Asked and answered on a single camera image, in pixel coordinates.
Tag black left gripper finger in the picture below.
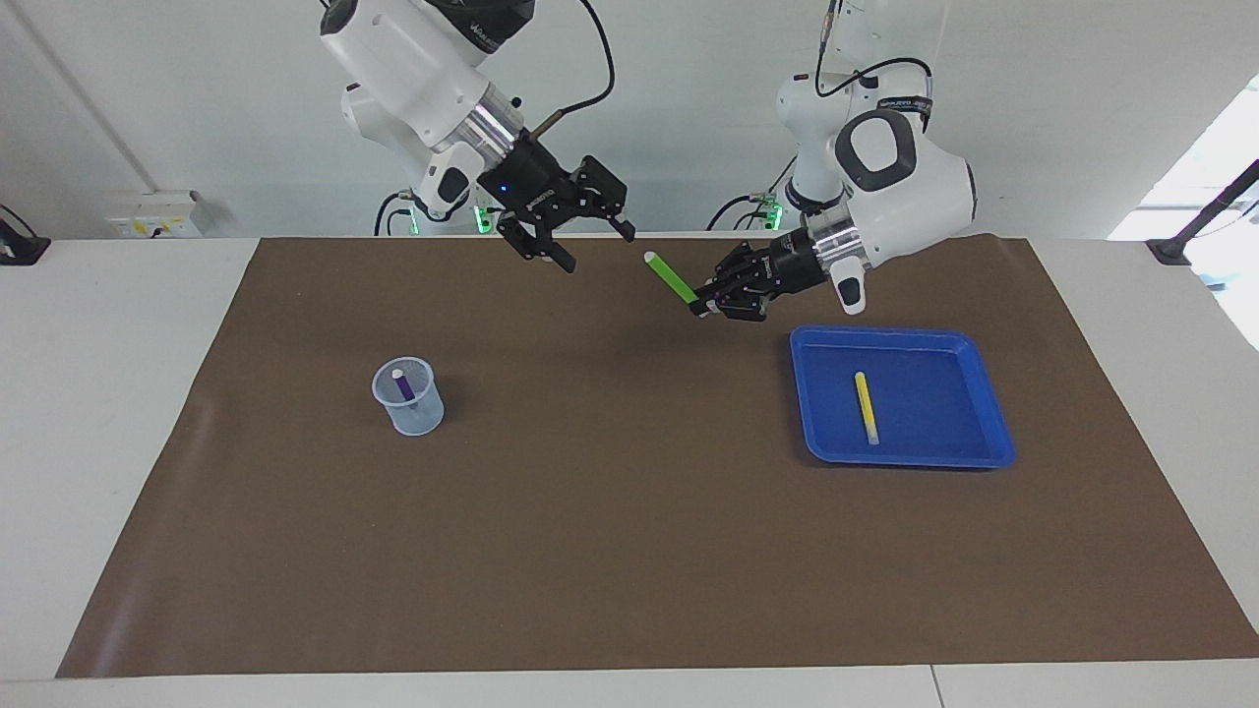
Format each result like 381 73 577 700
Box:
689 285 770 321
713 248 773 291

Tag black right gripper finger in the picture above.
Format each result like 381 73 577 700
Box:
497 221 576 274
575 155 637 243

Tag green marker pen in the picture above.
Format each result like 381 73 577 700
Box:
643 252 701 306

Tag yellow marker pen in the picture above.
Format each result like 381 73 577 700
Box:
854 371 880 446

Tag translucent mesh pen cup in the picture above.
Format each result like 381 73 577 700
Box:
372 356 446 437

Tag blue plastic tray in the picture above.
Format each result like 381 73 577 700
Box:
790 327 1016 470

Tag brown table mat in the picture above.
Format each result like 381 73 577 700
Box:
56 236 1259 679

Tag black pole with base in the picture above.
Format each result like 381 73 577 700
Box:
1146 159 1259 265

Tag black table clamp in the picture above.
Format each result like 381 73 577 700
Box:
0 205 50 266

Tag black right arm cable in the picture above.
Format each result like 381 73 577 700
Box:
531 0 616 139

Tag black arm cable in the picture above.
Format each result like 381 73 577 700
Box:
531 0 616 139
814 0 933 99

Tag black left base cable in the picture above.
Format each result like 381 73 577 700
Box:
708 147 800 232

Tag black base cable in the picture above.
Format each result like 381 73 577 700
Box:
374 192 414 237
708 147 800 232

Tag black right base cable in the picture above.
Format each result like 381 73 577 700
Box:
374 192 414 237

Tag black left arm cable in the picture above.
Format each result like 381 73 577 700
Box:
814 0 933 99

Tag white wall socket box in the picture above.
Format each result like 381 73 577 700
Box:
106 192 203 239

